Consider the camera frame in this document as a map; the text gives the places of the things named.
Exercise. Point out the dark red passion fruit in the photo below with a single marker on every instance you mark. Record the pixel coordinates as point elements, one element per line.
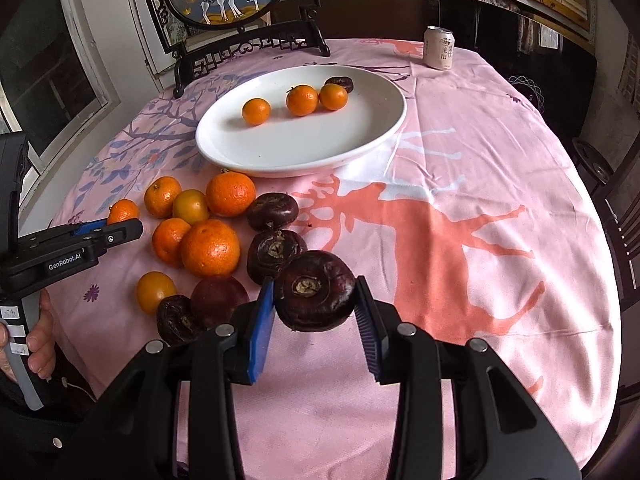
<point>214,299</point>

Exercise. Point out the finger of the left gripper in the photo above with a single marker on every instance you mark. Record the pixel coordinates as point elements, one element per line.
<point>111,234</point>

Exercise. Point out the white oval plate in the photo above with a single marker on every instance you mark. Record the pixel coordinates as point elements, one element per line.
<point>290,146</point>

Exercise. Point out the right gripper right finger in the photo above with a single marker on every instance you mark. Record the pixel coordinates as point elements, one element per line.
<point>500,431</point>

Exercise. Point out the large dark water chestnut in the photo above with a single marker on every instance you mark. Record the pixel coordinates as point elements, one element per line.
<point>313,292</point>

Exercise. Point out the yellowish orange fruit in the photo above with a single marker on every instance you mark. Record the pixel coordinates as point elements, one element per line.
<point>151,289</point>
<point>190,206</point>

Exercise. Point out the person's left hand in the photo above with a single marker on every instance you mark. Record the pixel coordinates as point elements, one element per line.
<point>40,342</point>

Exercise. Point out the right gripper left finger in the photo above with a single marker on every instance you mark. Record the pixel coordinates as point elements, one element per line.
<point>169,413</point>

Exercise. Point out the large orange mandarin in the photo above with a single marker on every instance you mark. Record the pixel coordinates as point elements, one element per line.
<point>229,194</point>
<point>210,248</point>

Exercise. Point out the black carved screen stand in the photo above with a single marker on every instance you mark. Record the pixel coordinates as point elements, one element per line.
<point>200,35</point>

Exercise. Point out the orange mandarin on plate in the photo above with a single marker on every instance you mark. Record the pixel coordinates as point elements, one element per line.
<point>256,111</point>

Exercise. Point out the white drink can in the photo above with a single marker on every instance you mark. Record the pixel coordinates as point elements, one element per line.
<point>438,48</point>

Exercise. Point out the small orange mandarin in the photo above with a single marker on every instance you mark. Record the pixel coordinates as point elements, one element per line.
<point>333,97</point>

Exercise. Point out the dark wooden chair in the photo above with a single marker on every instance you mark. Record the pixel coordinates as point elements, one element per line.
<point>621,229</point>

